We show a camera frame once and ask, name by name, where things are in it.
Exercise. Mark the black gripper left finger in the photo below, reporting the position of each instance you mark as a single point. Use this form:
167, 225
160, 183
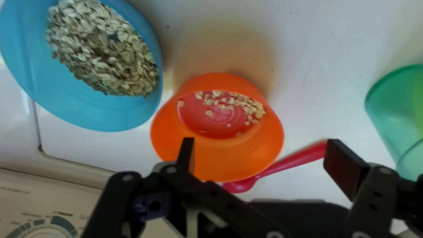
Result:
176, 193

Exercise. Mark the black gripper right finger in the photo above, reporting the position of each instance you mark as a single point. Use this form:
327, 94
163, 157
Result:
352, 176

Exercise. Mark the orange object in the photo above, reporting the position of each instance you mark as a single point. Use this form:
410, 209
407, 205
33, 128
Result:
229, 154

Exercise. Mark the pink plastic spoon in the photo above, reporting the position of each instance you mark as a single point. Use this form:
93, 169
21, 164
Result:
291, 160

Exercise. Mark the green translucent plastic cup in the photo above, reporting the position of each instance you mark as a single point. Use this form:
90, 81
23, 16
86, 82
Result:
397, 114

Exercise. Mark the white washer lid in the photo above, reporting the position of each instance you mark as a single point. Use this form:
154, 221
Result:
317, 66

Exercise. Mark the blue plastic bowl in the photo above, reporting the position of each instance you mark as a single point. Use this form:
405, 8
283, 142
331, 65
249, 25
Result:
80, 110

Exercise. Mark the white washing machine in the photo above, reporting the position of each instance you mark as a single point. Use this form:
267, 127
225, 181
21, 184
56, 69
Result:
308, 53

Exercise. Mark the washer control dial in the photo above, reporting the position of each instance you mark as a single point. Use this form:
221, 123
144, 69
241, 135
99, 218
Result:
44, 226

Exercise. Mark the dry oats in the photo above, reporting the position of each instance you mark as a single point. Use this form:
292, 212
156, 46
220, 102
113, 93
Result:
101, 53

